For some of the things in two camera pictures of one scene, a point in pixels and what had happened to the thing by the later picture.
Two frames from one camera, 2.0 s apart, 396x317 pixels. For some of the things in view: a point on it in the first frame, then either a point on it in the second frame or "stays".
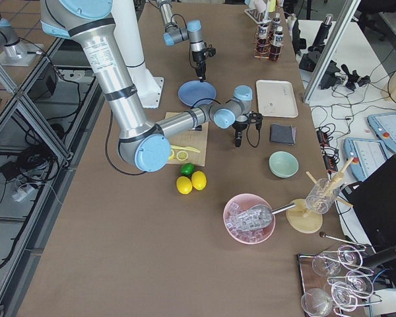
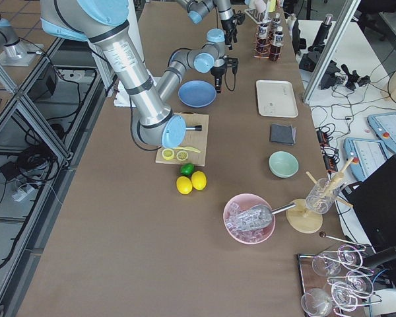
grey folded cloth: (282, 133) stays
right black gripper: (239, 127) → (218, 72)
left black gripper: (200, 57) → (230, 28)
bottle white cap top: (278, 43) stays
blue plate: (195, 93) stays
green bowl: (283, 164) stays
